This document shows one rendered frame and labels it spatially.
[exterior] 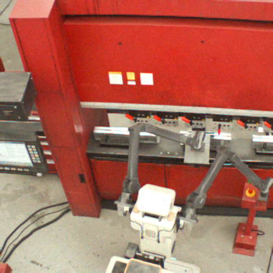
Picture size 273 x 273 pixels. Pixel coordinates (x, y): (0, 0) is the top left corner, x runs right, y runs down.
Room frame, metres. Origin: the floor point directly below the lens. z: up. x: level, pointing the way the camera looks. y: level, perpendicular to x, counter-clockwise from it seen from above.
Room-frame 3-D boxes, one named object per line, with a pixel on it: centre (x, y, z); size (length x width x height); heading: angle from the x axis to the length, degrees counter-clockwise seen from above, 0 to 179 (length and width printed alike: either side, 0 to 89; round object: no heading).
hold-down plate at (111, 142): (2.51, 0.15, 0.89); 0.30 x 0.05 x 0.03; 78
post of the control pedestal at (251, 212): (1.97, -0.83, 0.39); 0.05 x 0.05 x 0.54; 70
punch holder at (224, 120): (2.40, -0.62, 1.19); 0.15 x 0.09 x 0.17; 78
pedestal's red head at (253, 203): (1.97, -0.83, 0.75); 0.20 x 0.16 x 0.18; 70
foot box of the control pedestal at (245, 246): (1.94, -0.82, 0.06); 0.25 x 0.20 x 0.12; 160
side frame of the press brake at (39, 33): (2.81, 0.47, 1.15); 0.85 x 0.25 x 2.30; 168
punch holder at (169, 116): (2.48, -0.23, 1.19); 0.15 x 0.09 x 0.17; 78
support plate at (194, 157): (2.29, -0.42, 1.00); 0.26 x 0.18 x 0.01; 168
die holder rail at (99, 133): (2.55, 0.09, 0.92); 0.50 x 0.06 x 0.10; 78
